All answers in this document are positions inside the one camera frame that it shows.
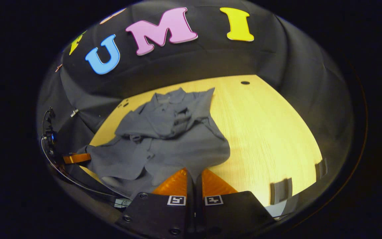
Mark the silver cloth clip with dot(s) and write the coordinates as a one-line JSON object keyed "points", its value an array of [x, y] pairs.
{"points": [[74, 113]]}

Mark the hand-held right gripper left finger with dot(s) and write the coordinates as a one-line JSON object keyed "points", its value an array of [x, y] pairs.
{"points": [[190, 199]]}

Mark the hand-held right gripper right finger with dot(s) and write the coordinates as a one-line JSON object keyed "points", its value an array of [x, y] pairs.
{"points": [[199, 199]]}

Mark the copper cloth clip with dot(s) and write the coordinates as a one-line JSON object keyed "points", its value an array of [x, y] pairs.
{"points": [[58, 68]]}

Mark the grey polo shirt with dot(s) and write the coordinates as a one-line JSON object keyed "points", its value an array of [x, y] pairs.
{"points": [[164, 142]]}

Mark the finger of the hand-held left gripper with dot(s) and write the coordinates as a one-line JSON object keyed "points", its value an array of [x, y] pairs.
{"points": [[76, 158]]}

